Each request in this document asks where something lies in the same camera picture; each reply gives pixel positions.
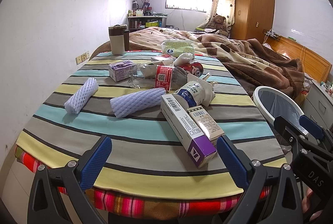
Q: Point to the brown fleece blanket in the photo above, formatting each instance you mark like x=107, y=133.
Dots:
x=251, y=63

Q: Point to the small purple box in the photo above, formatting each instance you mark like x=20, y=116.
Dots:
x=121, y=70

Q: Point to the white round trash bin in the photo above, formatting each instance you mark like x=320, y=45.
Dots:
x=273, y=103

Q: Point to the brown teddy bear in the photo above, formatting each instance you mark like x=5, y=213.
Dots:
x=219, y=25

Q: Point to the crushed blue white carton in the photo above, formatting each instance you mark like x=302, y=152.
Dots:
x=197, y=91

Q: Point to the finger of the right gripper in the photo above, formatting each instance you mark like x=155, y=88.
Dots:
x=286, y=132
x=311, y=127

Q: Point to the cluttered shelf desk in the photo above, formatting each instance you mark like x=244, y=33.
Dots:
x=145, y=17

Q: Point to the wooden wardrobe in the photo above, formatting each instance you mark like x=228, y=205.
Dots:
x=252, y=18

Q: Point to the grey drawer cabinet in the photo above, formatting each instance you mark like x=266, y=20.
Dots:
x=318, y=107

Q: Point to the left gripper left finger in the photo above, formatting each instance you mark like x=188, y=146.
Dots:
x=45, y=202

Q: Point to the wooden headboard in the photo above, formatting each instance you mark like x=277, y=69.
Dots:
x=313, y=64

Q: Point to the red drink can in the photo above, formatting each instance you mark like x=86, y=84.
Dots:
x=194, y=68

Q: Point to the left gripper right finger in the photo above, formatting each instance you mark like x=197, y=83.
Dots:
x=270, y=195

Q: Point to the right hand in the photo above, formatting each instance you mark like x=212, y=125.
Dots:
x=308, y=203

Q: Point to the clear plastic bottle red label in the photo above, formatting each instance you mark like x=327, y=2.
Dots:
x=150, y=76

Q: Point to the brown white thermos cup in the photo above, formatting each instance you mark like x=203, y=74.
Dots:
x=117, y=38

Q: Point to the white tissue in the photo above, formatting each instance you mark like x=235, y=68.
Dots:
x=183, y=59

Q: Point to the long purple white box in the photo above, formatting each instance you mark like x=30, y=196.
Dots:
x=193, y=139

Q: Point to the green tissue pack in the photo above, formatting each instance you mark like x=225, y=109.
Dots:
x=176, y=47

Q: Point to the striped table cloth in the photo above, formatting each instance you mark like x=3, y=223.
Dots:
x=147, y=158

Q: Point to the white foam net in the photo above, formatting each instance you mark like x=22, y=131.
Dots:
x=127, y=104
x=76, y=102

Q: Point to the small beige medicine box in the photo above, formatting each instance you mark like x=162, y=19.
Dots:
x=206, y=123

